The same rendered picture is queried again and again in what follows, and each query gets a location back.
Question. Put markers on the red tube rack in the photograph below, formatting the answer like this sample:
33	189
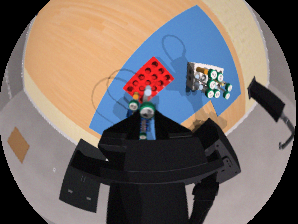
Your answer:
147	72

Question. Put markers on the blue bench mat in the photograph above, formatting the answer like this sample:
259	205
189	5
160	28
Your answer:
191	36

